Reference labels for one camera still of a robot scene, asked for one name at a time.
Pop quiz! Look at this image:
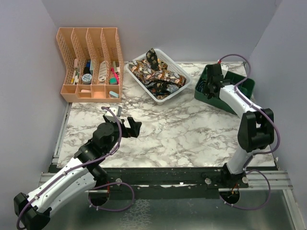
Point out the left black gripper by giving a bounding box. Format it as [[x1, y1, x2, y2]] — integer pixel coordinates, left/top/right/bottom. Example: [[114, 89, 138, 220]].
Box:
[[104, 114, 142, 154]]

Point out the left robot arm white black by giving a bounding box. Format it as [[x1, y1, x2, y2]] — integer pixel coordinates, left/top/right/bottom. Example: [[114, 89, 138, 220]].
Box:
[[13, 114, 142, 230]]

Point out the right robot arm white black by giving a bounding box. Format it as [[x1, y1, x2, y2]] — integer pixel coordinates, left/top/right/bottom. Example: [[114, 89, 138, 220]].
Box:
[[202, 63, 274, 187]]

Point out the pile of patterned ties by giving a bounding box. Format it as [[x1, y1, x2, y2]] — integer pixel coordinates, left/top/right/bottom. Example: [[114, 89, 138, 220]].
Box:
[[128, 48, 187, 100]]

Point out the rolled tie in tray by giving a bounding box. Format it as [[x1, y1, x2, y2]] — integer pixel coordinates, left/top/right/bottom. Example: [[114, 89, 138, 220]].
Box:
[[196, 78, 206, 92]]

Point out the green compartment tray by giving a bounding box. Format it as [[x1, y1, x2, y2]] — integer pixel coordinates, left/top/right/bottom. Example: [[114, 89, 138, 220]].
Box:
[[194, 66, 255, 115]]

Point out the white plastic lattice basket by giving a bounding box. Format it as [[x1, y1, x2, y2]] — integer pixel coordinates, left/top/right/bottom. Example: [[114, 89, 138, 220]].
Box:
[[125, 48, 192, 105]]

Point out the teal eraser block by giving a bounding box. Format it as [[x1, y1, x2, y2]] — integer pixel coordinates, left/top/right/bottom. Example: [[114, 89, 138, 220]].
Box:
[[109, 77, 118, 85]]

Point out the pink marker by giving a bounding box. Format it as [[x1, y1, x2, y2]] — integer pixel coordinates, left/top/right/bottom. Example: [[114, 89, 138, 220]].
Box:
[[111, 68, 119, 84]]

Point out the round blue tin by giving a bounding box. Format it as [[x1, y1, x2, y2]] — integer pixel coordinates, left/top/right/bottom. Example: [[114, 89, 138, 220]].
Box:
[[82, 73, 93, 85]]

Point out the peach plastic desk organizer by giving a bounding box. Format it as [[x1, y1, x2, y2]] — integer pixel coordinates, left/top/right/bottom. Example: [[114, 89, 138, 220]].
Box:
[[56, 27, 124, 103]]

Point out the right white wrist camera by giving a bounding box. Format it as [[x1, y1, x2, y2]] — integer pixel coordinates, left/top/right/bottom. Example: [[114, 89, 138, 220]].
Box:
[[221, 64, 228, 76]]

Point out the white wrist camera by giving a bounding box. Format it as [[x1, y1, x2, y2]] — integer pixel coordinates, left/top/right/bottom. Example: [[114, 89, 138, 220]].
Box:
[[104, 105, 122, 123], [221, 64, 228, 76]]

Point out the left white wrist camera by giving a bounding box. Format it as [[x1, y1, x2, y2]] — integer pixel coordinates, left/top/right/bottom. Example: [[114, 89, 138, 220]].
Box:
[[104, 105, 122, 123]]

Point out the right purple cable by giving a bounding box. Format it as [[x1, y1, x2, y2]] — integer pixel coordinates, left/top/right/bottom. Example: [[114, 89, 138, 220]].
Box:
[[218, 54, 281, 210]]

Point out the purple cable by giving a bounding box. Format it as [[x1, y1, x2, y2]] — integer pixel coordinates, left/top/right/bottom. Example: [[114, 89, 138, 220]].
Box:
[[16, 106, 135, 230], [218, 54, 281, 210]]

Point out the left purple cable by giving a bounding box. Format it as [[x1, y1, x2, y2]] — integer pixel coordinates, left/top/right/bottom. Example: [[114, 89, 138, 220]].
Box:
[[16, 106, 135, 230]]

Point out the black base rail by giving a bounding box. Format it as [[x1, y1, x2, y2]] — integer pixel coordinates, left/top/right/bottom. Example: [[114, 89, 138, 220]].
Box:
[[88, 164, 250, 201]]

